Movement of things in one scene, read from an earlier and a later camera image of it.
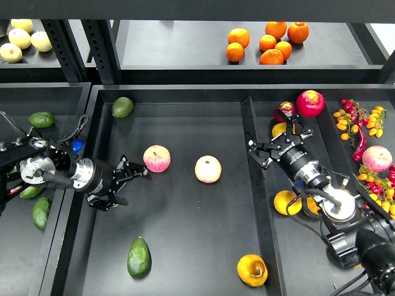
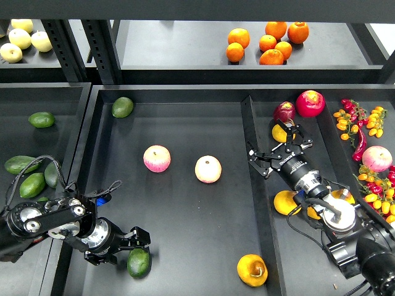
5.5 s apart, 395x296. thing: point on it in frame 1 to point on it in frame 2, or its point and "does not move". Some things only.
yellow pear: (252, 270) does not move
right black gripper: (294, 157) to (291, 163)
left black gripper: (99, 179) to (106, 236)
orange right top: (298, 32) does not move
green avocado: (139, 258) does not move
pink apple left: (157, 158) does not move
